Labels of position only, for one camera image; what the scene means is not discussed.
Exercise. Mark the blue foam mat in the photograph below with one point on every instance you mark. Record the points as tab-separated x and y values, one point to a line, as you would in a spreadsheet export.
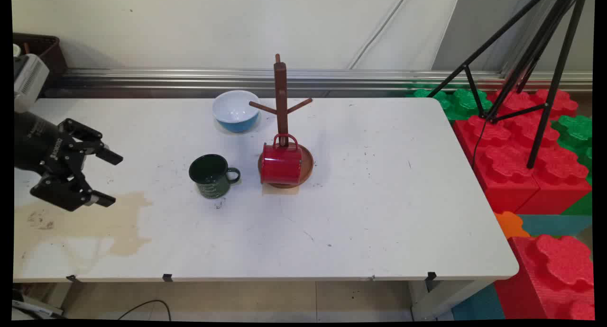
479	305

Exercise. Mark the white bowl blue outside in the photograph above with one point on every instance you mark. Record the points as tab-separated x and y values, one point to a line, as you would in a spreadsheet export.
234	109

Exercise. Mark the white grey wrist camera box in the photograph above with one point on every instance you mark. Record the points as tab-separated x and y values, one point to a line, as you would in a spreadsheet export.
31	78

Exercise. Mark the brown wooden mug tree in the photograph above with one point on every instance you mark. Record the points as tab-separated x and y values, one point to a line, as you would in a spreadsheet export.
280	90

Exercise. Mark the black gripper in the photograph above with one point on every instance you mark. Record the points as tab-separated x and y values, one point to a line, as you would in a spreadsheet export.
40	144

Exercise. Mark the orange foam mat piece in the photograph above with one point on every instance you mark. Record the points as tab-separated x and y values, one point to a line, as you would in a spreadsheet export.
510	225

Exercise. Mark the dark brown woven basket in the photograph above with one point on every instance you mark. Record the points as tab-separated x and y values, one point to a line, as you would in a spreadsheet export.
47	47

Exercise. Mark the red enamel mug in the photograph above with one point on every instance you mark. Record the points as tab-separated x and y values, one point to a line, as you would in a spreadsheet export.
282	166

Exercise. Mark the white table leg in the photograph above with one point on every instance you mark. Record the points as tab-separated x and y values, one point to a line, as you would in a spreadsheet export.
441	301

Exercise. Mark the large red foam block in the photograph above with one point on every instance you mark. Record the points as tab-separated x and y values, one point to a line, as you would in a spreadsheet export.
507	175

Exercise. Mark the teal foam mat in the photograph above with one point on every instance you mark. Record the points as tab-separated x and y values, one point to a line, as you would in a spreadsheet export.
555	225

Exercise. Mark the black tripod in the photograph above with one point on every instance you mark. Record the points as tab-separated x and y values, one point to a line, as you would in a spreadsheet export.
559	57

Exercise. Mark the silver metal wall rail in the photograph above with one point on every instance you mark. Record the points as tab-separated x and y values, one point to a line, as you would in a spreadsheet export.
189	78

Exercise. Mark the green foam block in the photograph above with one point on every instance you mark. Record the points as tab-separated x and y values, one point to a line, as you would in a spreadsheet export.
576	130
462	104

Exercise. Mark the dark green enamel mug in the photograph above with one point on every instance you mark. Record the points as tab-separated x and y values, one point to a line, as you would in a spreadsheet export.
211	185

